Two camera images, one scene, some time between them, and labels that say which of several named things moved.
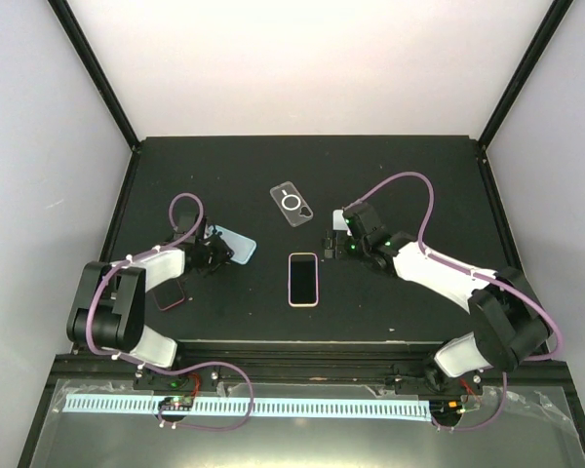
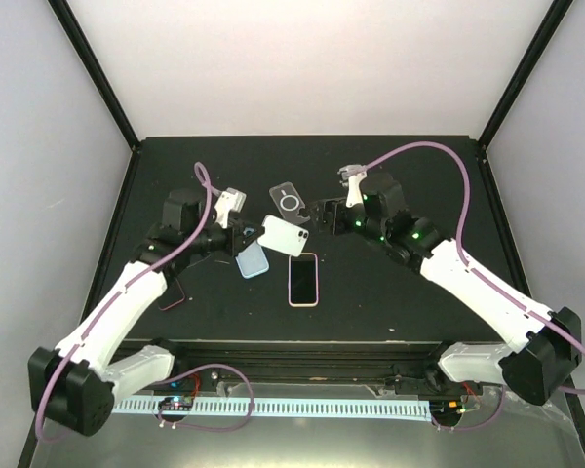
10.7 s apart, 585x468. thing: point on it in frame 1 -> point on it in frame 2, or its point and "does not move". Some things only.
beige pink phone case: [290, 280] does not move
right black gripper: [329, 240] -> [326, 209]
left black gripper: [224, 254] -> [237, 240]
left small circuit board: [176, 404] does not move
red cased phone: [169, 293] does not move
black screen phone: [302, 279] does not move
